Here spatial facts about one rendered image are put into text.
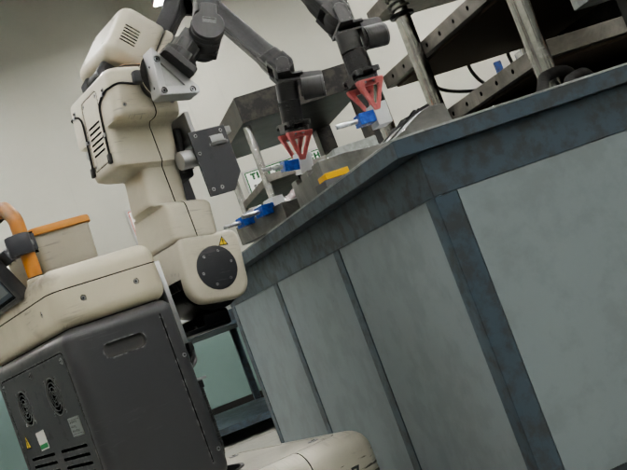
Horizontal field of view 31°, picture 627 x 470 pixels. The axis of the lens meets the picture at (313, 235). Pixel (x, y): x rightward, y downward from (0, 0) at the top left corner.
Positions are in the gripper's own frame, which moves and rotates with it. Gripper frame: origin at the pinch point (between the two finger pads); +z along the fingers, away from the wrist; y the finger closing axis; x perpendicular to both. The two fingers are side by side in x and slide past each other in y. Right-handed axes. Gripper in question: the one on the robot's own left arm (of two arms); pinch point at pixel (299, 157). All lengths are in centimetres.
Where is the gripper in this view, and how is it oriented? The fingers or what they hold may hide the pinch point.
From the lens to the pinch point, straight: 293.0
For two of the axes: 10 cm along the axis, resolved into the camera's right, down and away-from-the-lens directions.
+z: 1.8, 9.8, 0.3
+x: -9.3, 1.8, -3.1
